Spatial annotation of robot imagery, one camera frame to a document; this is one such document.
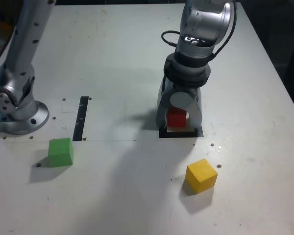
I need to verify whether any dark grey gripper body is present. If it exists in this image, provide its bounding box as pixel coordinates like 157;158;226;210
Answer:
166;82;199;98

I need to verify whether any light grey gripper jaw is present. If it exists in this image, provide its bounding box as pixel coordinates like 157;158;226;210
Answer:
169;87;203;131

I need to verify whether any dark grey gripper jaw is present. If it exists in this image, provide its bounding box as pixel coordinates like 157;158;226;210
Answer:
155;75;174;129

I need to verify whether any red cube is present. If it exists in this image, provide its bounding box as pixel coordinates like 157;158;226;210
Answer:
167;107;188;128

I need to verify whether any yellow cube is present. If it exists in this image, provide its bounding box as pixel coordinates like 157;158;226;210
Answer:
185;158;219;195

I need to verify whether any green cube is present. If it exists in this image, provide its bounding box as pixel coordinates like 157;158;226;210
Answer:
48;138;74;168

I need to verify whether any black tape square outline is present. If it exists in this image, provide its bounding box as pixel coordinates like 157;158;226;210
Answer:
158;124;204;139

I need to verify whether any black tape strip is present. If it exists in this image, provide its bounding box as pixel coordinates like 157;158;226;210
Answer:
73;96;89;141

